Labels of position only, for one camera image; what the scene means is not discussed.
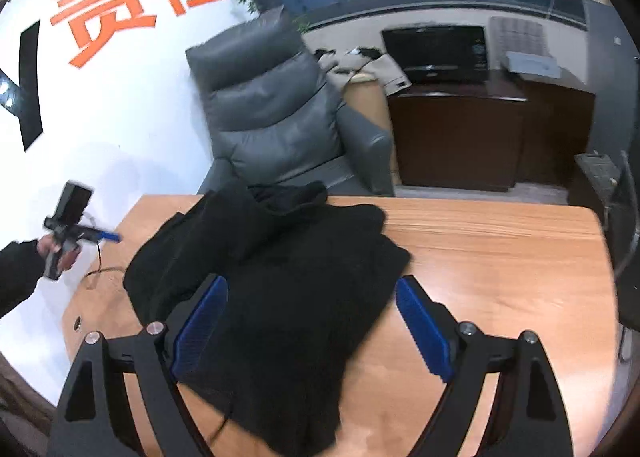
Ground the person left hand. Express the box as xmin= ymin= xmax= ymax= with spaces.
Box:
xmin=37 ymin=234 xmax=81 ymax=279

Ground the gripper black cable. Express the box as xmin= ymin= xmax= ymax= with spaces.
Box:
xmin=79 ymin=240 xmax=126 ymax=288
xmin=207 ymin=385 xmax=239 ymax=443

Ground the person left black sleeve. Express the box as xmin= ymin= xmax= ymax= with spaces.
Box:
xmin=0 ymin=239 xmax=46 ymax=317

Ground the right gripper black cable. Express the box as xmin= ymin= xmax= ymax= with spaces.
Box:
xmin=207 ymin=385 xmax=239 ymax=443

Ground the beige cloth pile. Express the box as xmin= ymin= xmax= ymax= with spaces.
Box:
xmin=314 ymin=47 xmax=411 ymax=96

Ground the black microwave oven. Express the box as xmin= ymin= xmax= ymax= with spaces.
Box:
xmin=381 ymin=24 xmax=489 ymax=84

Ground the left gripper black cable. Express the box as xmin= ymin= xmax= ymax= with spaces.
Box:
xmin=79 ymin=240 xmax=126 ymax=288

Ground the grey leather armchair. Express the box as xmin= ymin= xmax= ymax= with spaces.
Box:
xmin=186 ymin=7 xmax=394 ymax=197

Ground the light wooden side table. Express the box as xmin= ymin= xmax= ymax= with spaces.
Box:
xmin=343 ymin=73 xmax=401 ymax=185

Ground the black fleece zip jacket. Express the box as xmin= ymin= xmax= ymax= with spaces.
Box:
xmin=124 ymin=182 xmax=410 ymax=456

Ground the black mesh office chair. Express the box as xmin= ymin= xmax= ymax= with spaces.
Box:
xmin=567 ymin=152 xmax=639 ymax=363

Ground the white box on cabinet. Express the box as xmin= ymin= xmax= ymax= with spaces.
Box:
xmin=502 ymin=50 xmax=561 ymax=79

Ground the dark wooden cabinet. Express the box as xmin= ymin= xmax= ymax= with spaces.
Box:
xmin=387 ymin=70 xmax=596 ymax=191

